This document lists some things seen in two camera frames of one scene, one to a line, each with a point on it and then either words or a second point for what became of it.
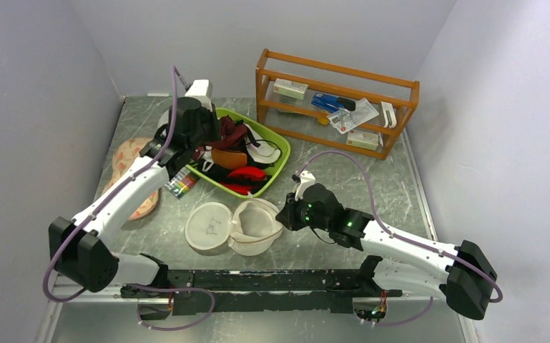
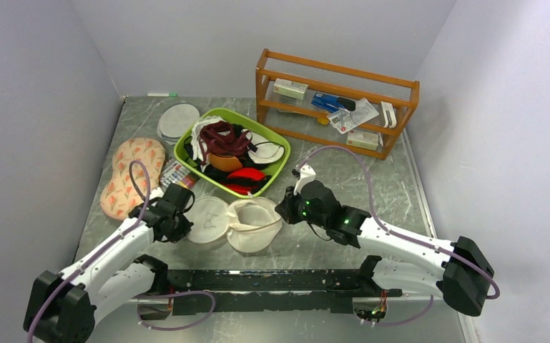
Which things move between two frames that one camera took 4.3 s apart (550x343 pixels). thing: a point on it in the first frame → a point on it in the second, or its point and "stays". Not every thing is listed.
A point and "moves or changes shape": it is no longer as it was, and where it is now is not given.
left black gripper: (211, 116) → (182, 231)
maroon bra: (232, 134) moves or changes shape
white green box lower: (362, 138) stays
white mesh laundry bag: (253, 228) stays
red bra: (250, 173) stays
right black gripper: (287, 216) stays
